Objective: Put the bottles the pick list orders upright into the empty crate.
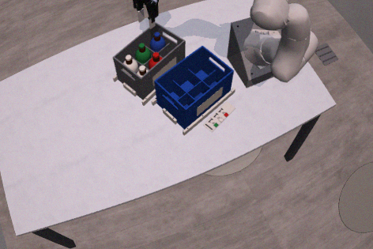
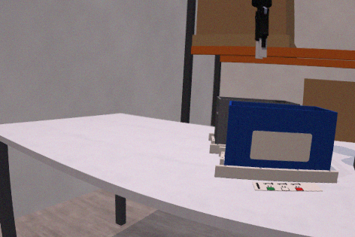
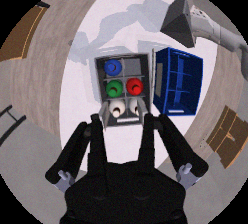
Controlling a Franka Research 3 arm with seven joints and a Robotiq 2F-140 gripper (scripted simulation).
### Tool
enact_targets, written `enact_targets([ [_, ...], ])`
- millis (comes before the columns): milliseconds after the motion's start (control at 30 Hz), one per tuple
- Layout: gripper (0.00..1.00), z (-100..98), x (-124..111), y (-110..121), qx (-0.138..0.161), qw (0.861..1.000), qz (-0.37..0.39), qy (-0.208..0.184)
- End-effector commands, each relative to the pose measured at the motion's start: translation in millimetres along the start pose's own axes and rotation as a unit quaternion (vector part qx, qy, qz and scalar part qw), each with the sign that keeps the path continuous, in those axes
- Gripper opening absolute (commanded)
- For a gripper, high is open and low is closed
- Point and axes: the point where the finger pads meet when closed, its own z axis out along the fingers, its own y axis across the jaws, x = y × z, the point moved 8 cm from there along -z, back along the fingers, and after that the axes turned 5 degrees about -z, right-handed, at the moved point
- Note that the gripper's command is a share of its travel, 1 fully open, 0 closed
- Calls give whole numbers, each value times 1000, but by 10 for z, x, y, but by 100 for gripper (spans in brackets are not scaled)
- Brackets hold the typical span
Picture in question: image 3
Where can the white bottle with grey label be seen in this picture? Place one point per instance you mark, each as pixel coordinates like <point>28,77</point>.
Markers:
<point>118,105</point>

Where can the green bottle with pale green label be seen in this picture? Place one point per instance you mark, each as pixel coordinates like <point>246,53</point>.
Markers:
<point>114,88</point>

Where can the red bottle with pink label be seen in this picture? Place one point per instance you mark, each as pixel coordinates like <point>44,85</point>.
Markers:
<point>133,86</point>

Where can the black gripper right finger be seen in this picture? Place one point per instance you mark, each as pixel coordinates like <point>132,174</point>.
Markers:
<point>188,165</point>

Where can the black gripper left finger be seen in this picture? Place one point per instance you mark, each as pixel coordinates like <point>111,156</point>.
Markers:
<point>73,153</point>

